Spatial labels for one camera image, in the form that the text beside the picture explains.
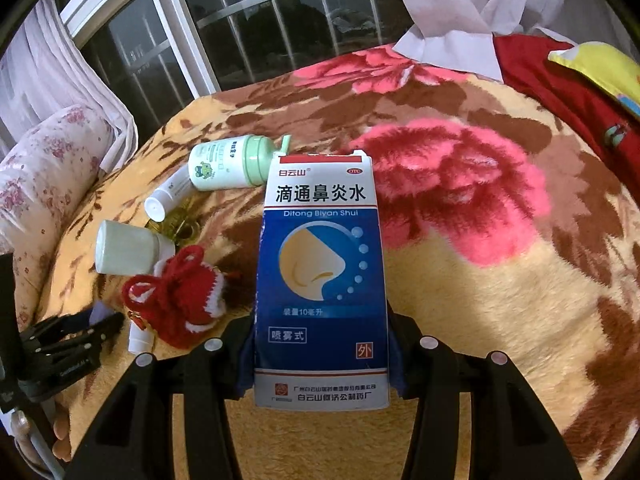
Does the red knitted ornament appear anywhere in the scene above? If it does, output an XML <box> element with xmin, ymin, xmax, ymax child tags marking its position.
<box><xmin>122</xmin><ymin>245</ymin><xmax>226</xmax><ymax>350</ymax></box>

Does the blue white medicine box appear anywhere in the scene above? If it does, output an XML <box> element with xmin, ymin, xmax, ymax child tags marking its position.
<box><xmin>254</xmin><ymin>150</ymin><xmax>390</xmax><ymax>412</ymax></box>

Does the person left hand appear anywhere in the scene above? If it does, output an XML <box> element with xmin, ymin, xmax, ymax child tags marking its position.
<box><xmin>52</xmin><ymin>401</ymin><xmax>72</xmax><ymax>463</ymax></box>

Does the small white dropper bottle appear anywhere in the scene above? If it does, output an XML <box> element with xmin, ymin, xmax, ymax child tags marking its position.
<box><xmin>128</xmin><ymin>320</ymin><xmax>155</xmax><ymax>356</ymax></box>

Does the white jar pale lid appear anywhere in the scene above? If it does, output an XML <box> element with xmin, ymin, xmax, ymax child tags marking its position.
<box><xmin>94</xmin><ymin>220</ymin><xmax>176</xmax><ymax>276</ymax></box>

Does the pink floral bolster pillow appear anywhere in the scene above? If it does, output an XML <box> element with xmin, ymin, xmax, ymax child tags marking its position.
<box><xmin>1</xmin><ymin>105</ymin><xmax>113</xmax><ymax>330</ymax></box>

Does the white squeeze tube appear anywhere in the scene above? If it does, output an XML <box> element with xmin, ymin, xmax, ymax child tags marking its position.
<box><xmin>143</xmin><ymin>165</ymin><xmax>196</xmax><ymax>222</ymax></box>

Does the green frog lotion bottle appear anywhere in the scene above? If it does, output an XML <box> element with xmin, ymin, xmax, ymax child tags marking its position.
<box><xmin>188</xmin><ymin>134</ymin><xmax>291</xmax><ymax>192</ymax></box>

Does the left white curtain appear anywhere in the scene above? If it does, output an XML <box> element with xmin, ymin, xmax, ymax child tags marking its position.
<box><xmin>1</xmin><ymin>0</ymin><xmax>139</xmax><ymax>172</ymax></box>

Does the white curtain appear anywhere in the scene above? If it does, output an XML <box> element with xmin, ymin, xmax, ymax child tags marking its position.
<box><xmin>387</xmin><ymin>0</ymin><xmax>582</xmax><ymax>84</ymax></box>
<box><xmin>1</xmin><ymin>0</ymin><xmax>139</xmax><ymax>172</ymax></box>

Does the window with metal bars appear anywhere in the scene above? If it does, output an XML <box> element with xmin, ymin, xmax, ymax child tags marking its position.
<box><xmin>56</xmin><ymin>0</ymin><xmax>411</xmax><ymax>140</ymax></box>

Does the red quilt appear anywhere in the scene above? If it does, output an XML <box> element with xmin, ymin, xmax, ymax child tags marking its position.
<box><xmin>494</xmin><ymin>35</ymin><xmax>639</xmax><ymax>198</ymax></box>

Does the right white curtain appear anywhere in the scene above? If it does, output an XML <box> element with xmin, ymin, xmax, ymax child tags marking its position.
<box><xmin>387</xmin><ymin>0</ymin><xmax>582</xmax><ymax>84</ymax></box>

